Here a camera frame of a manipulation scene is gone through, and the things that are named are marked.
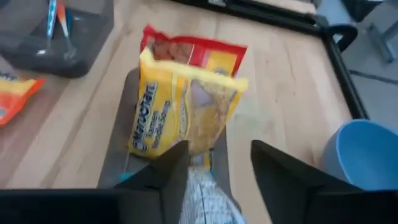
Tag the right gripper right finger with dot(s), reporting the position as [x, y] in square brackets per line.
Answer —
[286, 186]

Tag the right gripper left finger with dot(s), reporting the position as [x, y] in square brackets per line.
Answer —
[161, 193]

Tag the blue white ramen packet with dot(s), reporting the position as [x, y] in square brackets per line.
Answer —
[208, 199]

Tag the yellow ramen packet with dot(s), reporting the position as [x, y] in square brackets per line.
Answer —
[180, 109]

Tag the red-yellow ramen packet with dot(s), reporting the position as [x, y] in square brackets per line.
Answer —
[199, 53]

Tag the orange-red ramen packet green stripe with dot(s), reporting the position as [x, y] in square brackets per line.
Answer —
[15, 96]

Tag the deep grey plastic bin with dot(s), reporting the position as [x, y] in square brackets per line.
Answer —
[121, 140]

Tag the blue bowl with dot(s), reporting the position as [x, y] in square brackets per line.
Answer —
[363, 155]

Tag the flat grey tray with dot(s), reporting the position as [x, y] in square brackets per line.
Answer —
[84, 46]

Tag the grey stand foot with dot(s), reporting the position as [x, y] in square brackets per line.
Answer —
[382, 40]

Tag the black table frame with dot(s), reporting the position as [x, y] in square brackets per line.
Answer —
[280, 18]

